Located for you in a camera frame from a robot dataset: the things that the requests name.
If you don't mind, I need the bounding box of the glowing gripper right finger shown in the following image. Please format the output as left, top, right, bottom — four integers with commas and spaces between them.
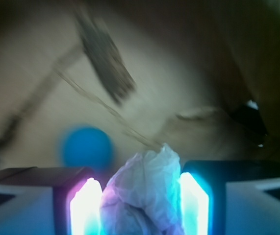
180, 160, 280, 235

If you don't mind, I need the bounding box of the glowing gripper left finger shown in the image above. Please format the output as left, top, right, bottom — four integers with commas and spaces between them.
0, 167, 102, 235

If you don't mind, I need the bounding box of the white paper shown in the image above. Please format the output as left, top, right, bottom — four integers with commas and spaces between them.
100, 144, 184, 235

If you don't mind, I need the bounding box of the blue dimpled foam ball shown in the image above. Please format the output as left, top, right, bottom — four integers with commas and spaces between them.
59, 125, 114, 171

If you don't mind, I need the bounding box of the brown paper bag tray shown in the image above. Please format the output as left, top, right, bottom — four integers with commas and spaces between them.
0, 0, 280, 170

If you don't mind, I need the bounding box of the dark brown wood piece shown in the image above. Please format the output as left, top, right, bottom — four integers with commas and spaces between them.
74, 1, 135, 105

